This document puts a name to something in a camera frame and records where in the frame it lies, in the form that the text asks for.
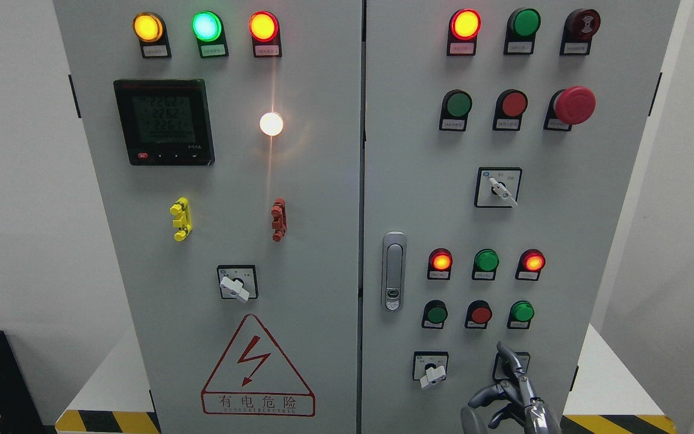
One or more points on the green start button lower left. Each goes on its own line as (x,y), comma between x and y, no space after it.
(434,315)

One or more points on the green push button upper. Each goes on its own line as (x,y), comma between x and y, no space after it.
(455,108)

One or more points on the green push button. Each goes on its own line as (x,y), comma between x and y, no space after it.
(520,315)
(455,108)

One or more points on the red push button lower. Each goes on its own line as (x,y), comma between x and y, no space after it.
(478,315)

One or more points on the red push button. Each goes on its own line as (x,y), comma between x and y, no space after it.
(478,315)
(509,108)

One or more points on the green push button lower right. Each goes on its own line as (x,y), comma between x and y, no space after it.
(520,315)

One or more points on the red push button upper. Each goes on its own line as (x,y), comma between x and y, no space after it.
(509,108)

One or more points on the red emergency stop button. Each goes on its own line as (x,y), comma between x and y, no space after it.
(568,107)

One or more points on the red test terminal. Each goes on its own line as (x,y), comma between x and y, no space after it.
(279,219)

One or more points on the red indicator light middle left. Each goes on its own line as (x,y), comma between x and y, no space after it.
(440,265)

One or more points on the red indicator light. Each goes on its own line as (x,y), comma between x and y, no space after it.
(530,264)
(264,28)
(462,33)
(440,265)

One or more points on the white lit indicator lamp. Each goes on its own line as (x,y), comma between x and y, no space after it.
(271,124)

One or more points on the green indicator light middle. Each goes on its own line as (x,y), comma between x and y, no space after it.
(486,262)

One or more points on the green indicator light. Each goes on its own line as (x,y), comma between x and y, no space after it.
(210,35)
(521,30)
(486,262)

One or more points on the grey left cabinet door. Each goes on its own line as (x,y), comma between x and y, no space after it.
(307,282)

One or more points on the grey cabinet door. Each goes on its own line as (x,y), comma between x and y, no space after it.
(422,181)
(307,282)

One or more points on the yellow test terminal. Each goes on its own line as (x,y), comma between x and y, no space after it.
(181,218)

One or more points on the grey right cabinet door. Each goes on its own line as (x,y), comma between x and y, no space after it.
(422,181)

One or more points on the red lightning warning sticker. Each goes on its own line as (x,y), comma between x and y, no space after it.
(255,377)

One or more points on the red indicator light middle right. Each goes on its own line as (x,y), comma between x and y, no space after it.
(530,264)

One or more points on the black digital power meter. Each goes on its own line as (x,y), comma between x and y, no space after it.
(165,122)

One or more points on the red indicator light top left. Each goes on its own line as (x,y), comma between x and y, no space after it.
(264,28)

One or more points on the red indicator light top right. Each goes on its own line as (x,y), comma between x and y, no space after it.
(462,33)

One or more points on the green indicator light top left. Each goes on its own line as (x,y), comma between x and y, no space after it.
(210,35)

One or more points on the green indicator light top right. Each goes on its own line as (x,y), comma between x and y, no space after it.
(521,30)

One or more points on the yellow indicator light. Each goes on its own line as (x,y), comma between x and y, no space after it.
(150,30)

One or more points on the red buzzer alarm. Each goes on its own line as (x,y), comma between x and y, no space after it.
(579,28)

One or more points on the white platform with hazard stripes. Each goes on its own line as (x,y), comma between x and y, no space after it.
(605,398)

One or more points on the silver door lock handle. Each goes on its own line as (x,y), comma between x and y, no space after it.
(393,270)

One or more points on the left door rotary selector switch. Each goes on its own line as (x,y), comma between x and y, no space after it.
(237,282)

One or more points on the upper right rotary selector switch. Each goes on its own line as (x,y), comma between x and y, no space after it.
(497,187)

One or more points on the lower white rotary selector switch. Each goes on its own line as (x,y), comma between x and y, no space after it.
(429,368)

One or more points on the black knob selector switch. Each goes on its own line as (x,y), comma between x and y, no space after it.
(503,370)

